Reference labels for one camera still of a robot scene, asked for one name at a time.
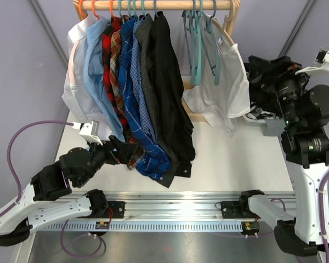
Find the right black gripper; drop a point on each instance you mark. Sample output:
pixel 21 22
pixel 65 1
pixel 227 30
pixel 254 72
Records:
pixel 260 68

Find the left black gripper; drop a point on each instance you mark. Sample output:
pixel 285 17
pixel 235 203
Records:
pixel 124 152

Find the grey-blue plastic hanger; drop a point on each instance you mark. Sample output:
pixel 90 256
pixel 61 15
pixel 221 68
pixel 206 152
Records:
pixel 212 53

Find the black white checked shirt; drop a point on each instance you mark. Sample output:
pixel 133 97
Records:
pixel 256 109

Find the teal plastic hanger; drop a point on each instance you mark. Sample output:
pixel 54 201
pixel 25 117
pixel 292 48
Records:
pixel 197 16

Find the grey button shirt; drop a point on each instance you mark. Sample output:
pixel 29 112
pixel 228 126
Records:
pixel 274 127

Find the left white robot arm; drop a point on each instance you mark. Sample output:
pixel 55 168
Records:
pixel 36 210

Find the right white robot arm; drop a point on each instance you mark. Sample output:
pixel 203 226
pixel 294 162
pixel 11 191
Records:
pixel 305 112

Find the tan red plaid shirt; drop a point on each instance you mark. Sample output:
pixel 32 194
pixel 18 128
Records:
pixel 116 47

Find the blue striped shirt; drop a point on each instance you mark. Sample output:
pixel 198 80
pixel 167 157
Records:
pixel 155 162

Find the white t-shirt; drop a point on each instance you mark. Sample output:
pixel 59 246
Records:
pixel 221 105

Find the dark grey pinstripe shirt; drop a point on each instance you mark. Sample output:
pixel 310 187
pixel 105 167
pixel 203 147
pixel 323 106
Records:
pixel 142 33

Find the white dress shirt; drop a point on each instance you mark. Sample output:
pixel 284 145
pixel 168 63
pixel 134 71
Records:
pixel 75 95

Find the blue checked shirt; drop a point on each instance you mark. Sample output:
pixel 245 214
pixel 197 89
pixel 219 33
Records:
pixel 135 74

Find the light blue shirt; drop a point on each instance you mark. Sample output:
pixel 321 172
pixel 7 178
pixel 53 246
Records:
pixel 93 76

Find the red black plaid shirt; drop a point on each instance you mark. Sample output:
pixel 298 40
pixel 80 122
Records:
pixel 106 45

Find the orange hanger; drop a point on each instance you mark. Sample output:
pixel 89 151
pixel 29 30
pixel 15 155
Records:
pixel 94 10
pixel 82 14
pixel 111 8

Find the wooden rack right leg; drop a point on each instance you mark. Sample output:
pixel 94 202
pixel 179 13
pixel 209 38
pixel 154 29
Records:
pixel 226 29

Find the wooden rack leg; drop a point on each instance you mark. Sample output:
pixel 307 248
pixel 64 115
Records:
pixel 226 29
pixel 75 4

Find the white plastic basket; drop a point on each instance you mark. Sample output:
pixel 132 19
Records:
pixel 254 118

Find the wooden rack base shelf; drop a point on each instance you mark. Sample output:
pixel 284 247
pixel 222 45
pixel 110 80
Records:
pixel 193 114

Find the wooden rack left leg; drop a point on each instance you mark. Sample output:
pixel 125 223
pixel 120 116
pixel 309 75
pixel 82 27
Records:
pixel 75 4

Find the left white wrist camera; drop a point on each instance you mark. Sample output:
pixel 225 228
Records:
pixel 88 131

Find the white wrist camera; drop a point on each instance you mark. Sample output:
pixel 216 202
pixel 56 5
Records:
pixel 320 66
pixel 88 131

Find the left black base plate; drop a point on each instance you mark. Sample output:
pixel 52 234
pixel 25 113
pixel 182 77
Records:
pixel 116 209

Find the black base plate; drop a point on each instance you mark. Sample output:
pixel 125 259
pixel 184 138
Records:
pixel 116 209
pixel 234 210

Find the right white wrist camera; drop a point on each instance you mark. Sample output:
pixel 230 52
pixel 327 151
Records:
pixel 320 66

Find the slotted cable duct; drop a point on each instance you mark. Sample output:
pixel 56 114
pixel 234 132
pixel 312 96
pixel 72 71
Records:
pixel 148 226

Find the aluminium mounting rail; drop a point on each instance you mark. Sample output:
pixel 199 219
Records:
pixel 190 208

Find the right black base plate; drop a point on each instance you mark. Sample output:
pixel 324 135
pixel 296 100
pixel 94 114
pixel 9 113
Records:
pixel 234 210

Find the wooden clothes rail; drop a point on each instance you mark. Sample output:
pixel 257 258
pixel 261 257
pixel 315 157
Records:
pixel 147 5

